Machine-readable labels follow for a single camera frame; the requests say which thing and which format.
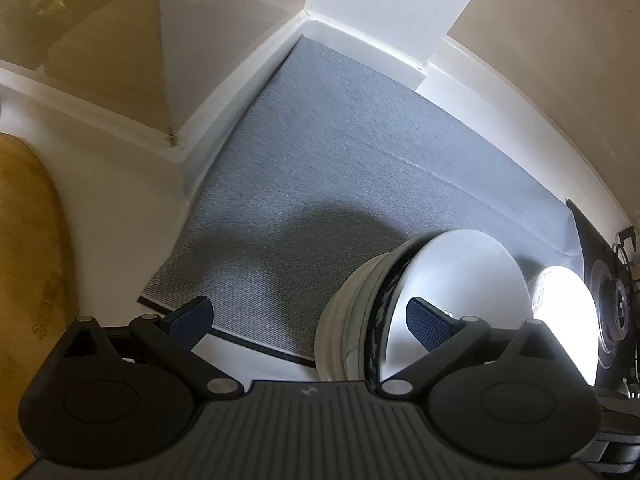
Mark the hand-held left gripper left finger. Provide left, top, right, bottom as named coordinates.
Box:
left=62, top=295, right=247, bottom=397

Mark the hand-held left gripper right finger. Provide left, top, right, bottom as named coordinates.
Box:
left=377, top=297, right=568, bottom=397

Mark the white bowl with blue pattern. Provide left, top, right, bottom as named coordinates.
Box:
left=315, top=229, right=532, bottom=384

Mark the white floral plate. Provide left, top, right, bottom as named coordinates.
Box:
left=527, top=265, right=602, bottom=389

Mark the dark gas burner head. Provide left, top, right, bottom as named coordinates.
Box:
left=607, top=280, right=632, bottom=335

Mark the yellow chopping board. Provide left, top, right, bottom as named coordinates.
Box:
left=0, top=132, right=79, bottom=466

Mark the black glass gas stove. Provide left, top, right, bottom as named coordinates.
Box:
left=565, top=199, right=640, bottom=397

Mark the grey woven mat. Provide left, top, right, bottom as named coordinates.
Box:
left=137, top=34, right=584, bottom=369

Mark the black pan support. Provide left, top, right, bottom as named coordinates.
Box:
left=612, top=227, right=640, bottom=281

